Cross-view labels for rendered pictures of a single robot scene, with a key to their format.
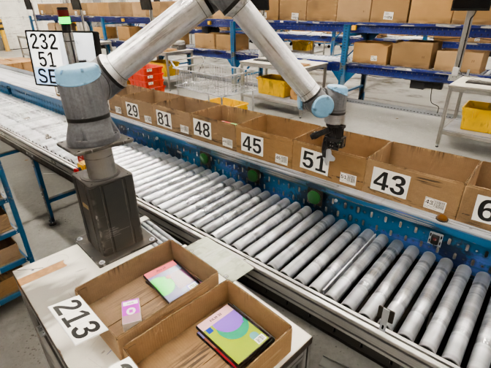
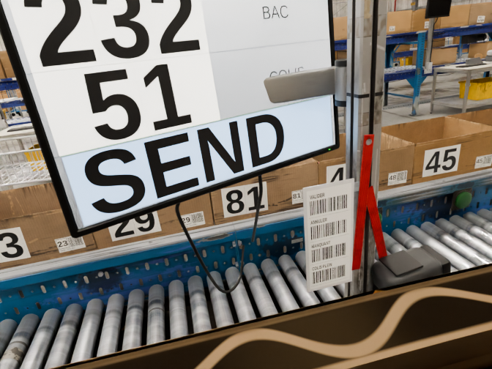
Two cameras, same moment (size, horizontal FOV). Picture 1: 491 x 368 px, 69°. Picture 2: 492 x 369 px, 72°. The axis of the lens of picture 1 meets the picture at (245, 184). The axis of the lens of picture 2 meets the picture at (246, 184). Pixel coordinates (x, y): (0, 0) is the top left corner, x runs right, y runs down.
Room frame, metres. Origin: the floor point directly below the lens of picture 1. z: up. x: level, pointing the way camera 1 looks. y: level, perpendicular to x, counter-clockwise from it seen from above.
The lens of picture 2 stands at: (1.76, 1.38, 1.45)
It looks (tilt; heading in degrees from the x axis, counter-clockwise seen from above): 22 degrees down; 308
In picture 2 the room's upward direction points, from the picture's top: 6 degrees counter-clockwise
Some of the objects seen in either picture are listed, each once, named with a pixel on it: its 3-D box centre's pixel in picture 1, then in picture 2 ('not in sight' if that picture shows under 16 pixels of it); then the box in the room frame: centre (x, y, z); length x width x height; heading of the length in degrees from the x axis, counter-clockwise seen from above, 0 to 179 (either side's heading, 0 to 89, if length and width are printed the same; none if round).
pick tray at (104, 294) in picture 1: (150, 290); not in sight; (0.93, 0.33, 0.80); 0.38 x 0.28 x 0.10; 136
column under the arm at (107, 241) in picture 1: (109, 208); not in sight; (1.29, 0.57, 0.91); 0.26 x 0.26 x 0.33; 44
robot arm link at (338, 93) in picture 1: (335, 98); not in sight; (1.59, -0.40, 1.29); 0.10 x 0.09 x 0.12; 97
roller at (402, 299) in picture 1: (409, 288); not in sight; (1.01, -0.60, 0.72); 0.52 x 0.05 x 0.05; 139
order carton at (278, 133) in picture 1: (278, 139); (430, 147); (1.96, -0.19, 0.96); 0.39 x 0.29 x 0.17; 49
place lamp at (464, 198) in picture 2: (252, 176); (463, 200); (1.81, -0.04, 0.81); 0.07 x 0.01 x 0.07; 49
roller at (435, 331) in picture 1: (447, 305); not in sight; (0.92, -0.70, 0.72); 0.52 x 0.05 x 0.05; 139
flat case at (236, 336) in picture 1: (233, 332); not in sight; (0.76, 0.04, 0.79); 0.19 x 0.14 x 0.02; 44
